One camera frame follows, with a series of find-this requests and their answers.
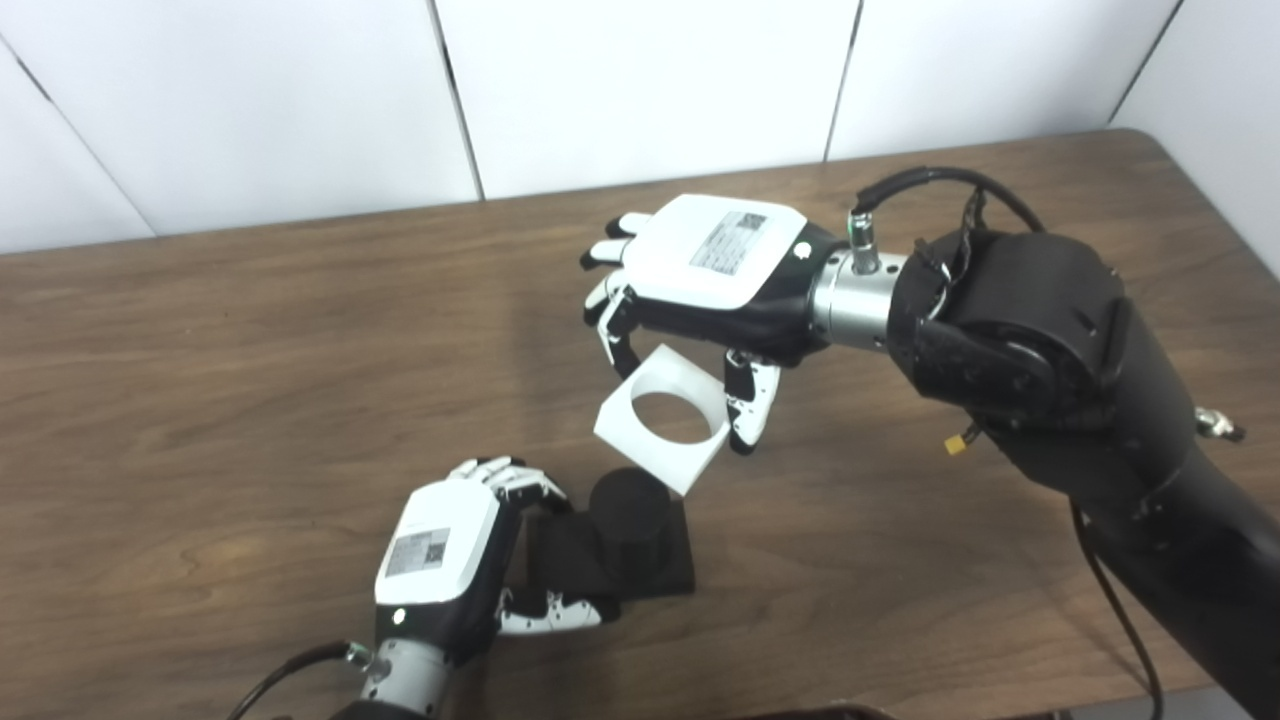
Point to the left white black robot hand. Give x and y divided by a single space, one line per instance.
435 560

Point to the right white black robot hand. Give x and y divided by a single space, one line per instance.
700 260

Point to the black peg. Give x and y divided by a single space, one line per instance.
630 520

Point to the white square piece with hole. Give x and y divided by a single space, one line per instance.
680 465

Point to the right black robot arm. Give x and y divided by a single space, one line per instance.
1050 340

